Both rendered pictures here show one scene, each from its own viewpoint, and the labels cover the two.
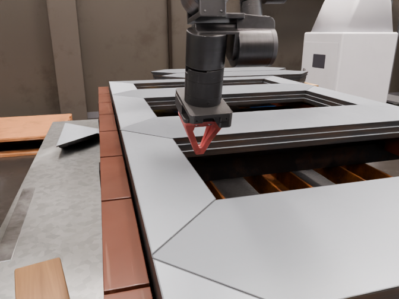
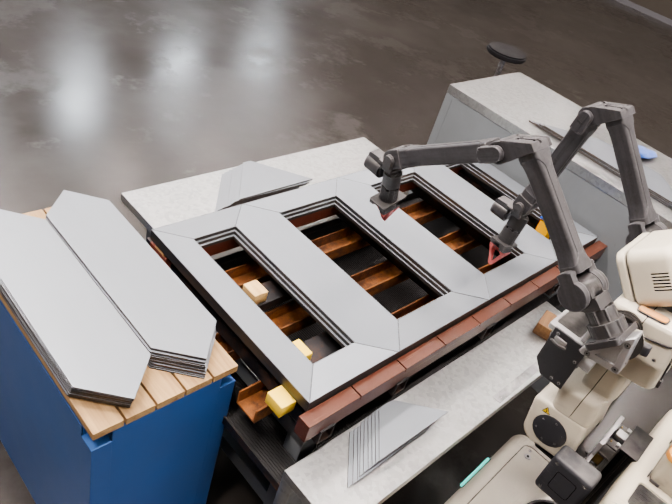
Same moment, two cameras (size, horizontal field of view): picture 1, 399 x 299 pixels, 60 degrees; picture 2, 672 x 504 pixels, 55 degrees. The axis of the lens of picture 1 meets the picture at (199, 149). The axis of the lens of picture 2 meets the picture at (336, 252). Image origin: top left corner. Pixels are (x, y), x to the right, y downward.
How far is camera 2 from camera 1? 262 cm
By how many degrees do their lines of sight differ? 106
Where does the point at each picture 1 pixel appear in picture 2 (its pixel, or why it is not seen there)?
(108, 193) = (533, 288)
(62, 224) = (507, 355)
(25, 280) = not seen: hidden behind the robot
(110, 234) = (549, 278)
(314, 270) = (536, 236)
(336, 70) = not seen: outside the picture
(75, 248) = (515, 339)
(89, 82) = not seen: outside the picture
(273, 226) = (527, 241)
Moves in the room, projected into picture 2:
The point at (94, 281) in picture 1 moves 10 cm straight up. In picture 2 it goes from (522, 323) to (534, 303)
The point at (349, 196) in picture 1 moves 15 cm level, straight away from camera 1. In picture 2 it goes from (496, 225) to (459, 218)
